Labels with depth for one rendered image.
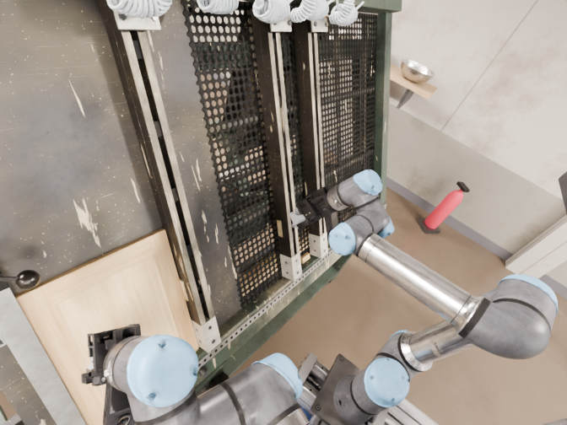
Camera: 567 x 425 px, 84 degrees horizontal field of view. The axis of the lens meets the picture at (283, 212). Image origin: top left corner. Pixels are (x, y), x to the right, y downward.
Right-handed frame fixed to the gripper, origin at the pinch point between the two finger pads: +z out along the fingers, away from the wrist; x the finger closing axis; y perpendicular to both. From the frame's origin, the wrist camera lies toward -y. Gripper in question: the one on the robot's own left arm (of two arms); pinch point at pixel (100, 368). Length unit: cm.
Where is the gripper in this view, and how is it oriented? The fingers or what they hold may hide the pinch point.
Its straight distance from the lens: 77.3
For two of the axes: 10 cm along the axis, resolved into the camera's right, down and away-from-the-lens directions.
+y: -1.9, -9.6, 2.0
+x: -7.4, 0.0, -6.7
